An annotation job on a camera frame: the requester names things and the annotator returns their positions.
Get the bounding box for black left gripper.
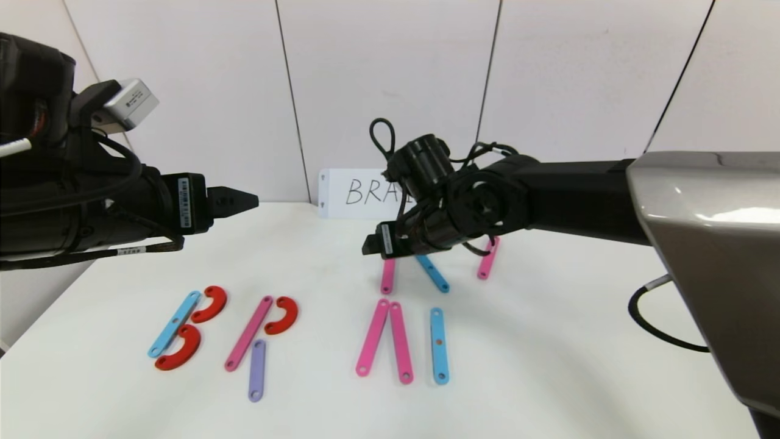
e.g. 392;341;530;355
107;163;260;244

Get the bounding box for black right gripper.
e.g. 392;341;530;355
361;205;452;260

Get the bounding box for small red arc piece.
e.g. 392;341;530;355
264;296;299;335

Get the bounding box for short purple bar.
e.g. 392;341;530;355
248;340;267;403

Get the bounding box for white sign card reading BRAIN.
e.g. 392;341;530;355
318;169;422;220

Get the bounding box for short blue bar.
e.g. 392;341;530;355
416;254;450;294

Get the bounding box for medium red arc piece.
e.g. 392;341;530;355
191;285;228;324

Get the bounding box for short pink bar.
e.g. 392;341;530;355
477;237;500;281

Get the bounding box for long blue bar orange dot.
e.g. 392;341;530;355
430;307;450;385

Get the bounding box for long plain blue bar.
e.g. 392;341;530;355
148;290;202;359

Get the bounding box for large red arc piece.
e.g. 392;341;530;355
155;324;202;371

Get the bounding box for black looped camera cable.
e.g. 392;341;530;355
369;118;398;162

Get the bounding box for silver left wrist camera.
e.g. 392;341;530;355
91;78;160;134

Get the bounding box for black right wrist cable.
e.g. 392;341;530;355
454;141;520;170

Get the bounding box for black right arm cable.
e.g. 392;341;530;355
628;274;711;354

